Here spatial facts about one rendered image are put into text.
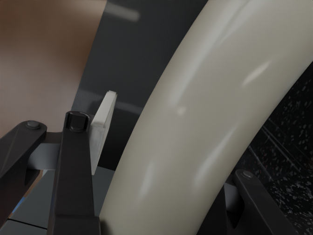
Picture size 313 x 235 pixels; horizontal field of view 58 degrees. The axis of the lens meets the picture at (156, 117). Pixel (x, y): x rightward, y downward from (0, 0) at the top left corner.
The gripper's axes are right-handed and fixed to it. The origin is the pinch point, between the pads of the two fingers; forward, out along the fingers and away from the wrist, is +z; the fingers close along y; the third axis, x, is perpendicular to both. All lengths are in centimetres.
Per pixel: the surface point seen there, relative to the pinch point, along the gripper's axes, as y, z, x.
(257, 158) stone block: 24.4, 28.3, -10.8
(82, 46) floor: -21, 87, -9
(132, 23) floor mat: -5, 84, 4
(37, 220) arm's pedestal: -17, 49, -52
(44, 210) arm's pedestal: -16, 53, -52
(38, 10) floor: -37, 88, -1
